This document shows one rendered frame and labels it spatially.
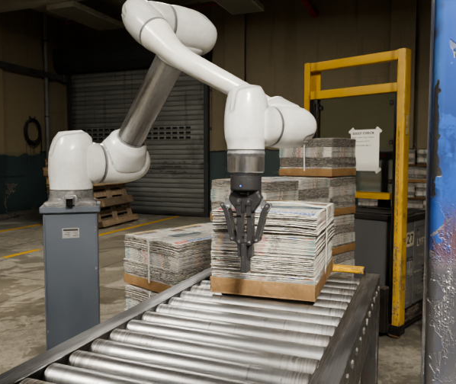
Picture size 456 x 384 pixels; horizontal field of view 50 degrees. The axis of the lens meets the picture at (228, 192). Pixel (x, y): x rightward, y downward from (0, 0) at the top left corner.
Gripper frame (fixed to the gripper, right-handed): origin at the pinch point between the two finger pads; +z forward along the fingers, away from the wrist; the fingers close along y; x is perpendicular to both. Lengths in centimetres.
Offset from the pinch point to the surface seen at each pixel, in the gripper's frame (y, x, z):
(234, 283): 6.5, -9.1, 9.5
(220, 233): 10.6, -9.5, -3.8
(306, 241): -12.5, -10.7, -2.9
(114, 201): 462, -600, 52
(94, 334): 23.9, 27.8, 13.0
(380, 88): -12, -220, -69
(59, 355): 22.9, 39.4, 13.0
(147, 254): 70, -69, 18
